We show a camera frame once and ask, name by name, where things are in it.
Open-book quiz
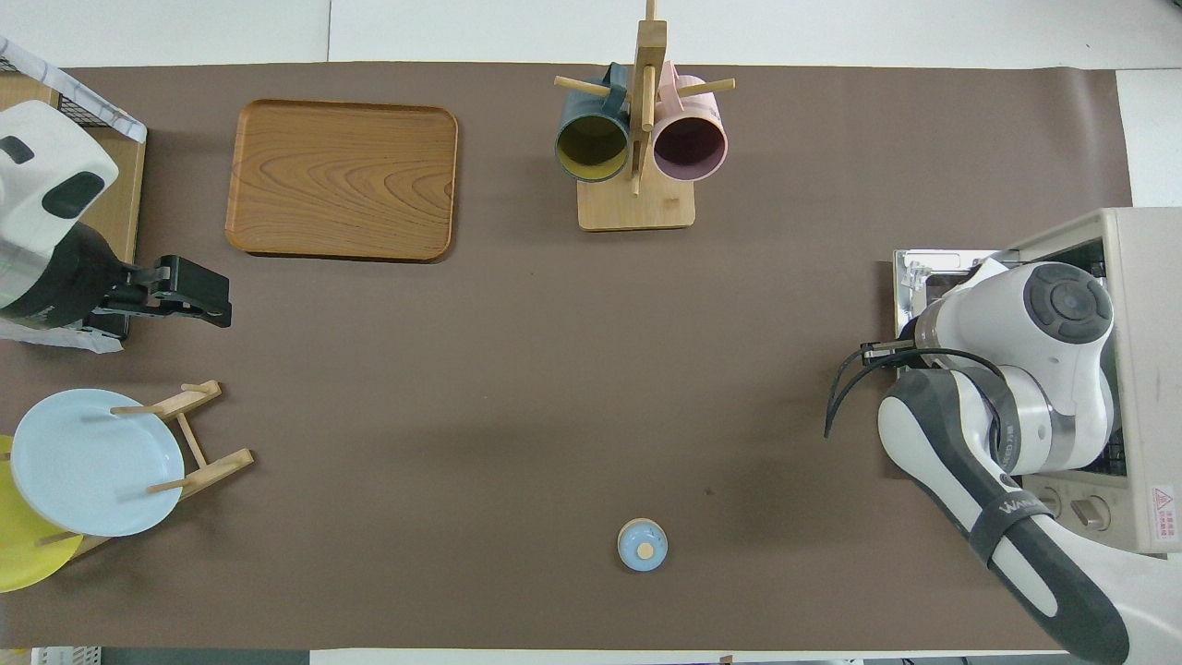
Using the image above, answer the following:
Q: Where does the wooden plate rack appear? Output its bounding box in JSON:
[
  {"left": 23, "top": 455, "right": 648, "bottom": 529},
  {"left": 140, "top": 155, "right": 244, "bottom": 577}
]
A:
[{"left": 37, "top": 381, "right": 255, "bottom": 560}]

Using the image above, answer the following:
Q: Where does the wooden serving tray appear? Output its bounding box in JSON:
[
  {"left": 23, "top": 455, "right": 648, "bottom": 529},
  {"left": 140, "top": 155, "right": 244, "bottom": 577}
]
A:
[{"left": 225, "top": 99, "right": 459, "bottom": 264}]

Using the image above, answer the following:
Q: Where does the pink mug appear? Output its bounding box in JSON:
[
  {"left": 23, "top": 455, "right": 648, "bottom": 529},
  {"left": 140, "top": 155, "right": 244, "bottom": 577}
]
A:
[{"left": 651, "top": 63, "right": 729, "bottom": 182}]

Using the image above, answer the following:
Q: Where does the brown table mat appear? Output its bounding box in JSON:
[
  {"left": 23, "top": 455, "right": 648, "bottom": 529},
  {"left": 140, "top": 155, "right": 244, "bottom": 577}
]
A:
[{"left": 0, "top": 62, "right": 1151, "bottom": 650}]

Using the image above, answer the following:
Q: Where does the yellow plate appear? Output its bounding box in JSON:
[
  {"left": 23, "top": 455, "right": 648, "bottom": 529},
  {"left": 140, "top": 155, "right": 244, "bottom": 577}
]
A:
[{"left": 0, "top": 434, "right": 84, "bottom": 594}]

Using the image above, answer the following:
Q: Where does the dark blue mug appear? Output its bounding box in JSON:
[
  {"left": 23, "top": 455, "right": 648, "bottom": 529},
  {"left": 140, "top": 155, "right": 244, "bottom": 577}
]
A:
[{"left": 554, "top": 63, "right": 633, "bottom": 184}]

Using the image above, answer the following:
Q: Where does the beige toaster oven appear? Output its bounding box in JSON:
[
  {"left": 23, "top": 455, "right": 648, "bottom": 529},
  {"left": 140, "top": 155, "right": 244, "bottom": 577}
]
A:
[{"left": 891, "top": 208, "right": 1182, "bottom": 555}]

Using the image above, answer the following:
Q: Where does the light blue plate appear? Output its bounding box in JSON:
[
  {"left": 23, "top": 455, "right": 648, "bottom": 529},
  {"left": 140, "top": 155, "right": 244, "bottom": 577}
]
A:
[{"left": 9, "top": 389, "right": 186, "bottom": 538}]

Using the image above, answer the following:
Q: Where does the small blue call bell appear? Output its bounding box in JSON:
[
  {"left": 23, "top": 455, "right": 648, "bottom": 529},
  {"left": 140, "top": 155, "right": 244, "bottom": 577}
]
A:
[{"left": 617, "top": 518, "right": 669, "bottom": 573}]

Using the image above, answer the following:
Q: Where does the black wire basket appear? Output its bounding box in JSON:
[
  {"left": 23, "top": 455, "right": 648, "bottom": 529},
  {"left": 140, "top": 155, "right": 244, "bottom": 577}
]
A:
[{"left": 0, "top": 54, "right": 98, "bottom": 130}]

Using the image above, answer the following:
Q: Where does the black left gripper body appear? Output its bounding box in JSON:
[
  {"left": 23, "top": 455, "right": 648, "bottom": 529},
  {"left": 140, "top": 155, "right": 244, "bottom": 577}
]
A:
[{"left": 87, "top": 265, "right": 173, "bottom": 339}]

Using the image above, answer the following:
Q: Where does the wooden mug tree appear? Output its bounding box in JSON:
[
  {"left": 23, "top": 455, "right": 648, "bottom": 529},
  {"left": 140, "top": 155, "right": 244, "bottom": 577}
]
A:
[{"left": 554, "top": 0, "right": 737, "bottom": 232}]

